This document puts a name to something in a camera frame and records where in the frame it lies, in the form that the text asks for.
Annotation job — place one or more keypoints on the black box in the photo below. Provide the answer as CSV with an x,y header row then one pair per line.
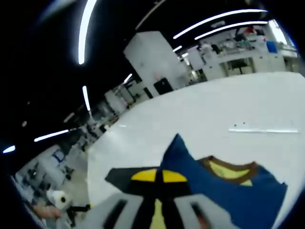
x,y
163,86

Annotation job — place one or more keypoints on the white square pillar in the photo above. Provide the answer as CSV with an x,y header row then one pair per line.
x,y
152,57

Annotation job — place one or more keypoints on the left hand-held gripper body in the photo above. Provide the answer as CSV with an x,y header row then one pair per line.
x,y
62,200

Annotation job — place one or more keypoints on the person's left hand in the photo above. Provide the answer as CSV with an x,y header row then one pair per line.
x,y
47,211

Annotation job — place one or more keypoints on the long curved ceiling light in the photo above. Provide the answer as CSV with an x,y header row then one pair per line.
x,y
84,31

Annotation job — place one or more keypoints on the blue bin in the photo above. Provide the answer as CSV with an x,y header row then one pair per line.
x,y
271,46

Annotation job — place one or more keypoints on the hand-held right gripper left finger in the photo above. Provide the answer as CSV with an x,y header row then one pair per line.
x,y
140,188

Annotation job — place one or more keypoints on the yellow blue grey garment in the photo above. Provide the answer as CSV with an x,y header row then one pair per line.
x,y
238,198

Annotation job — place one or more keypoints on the short ceiling light strip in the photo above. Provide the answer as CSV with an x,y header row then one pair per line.
x,y
51,135
86,97

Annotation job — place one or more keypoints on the long ceiling light strip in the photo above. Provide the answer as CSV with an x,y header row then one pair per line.
x,y
228,28
219,20

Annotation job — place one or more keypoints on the white storage cabinets row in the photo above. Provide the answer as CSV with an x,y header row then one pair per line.
x,y
250,64

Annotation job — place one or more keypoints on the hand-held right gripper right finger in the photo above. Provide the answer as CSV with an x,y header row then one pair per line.
x,y
176,190

